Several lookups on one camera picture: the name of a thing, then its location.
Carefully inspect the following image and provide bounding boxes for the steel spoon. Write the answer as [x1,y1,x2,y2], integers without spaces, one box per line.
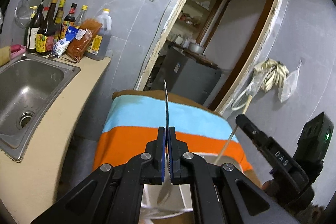
[157,79,171,205]

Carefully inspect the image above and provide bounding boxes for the wooden chopstick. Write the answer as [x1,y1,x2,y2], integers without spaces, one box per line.
[214,95,252,165]

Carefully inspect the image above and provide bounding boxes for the person right hand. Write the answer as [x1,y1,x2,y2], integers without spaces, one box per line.
[261,180,279,192]

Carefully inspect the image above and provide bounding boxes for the white plastic utensil holder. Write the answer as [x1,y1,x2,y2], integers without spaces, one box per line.
[140,151,234,219]

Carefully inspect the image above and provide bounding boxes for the striped blue orange brown cloth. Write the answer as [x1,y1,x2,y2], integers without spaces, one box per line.
[92,89,262,188]

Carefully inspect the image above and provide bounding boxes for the grey washing machine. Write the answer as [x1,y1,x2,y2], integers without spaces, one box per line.
[150,47,222,104]

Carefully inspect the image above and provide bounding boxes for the stainless steel sink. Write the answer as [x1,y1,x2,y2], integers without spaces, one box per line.
[0,53,80,162]

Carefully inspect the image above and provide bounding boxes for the large oil jug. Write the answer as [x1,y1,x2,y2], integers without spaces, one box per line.
[84,8,112,61]

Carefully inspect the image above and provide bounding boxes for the metal pot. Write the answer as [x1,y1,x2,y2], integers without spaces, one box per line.
[188,42,205,54]

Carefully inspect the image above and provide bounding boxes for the blue white packet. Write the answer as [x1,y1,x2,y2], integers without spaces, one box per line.
[52,26,86,58]

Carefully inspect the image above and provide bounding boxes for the orange spice bag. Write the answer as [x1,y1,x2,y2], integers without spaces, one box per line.
[66,18,102,62]

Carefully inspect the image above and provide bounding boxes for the yellow sponge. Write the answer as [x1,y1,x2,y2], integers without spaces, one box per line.
[0,46,11,66]

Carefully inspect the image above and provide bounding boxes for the dark soy sauce bottle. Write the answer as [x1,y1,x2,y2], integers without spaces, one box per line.
[26,0,45,53]

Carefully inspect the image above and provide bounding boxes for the mesh strainer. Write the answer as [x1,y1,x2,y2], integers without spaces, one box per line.
[14,0,31,29]

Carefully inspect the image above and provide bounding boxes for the white hose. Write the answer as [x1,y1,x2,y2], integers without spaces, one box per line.
[231,87,254,111]

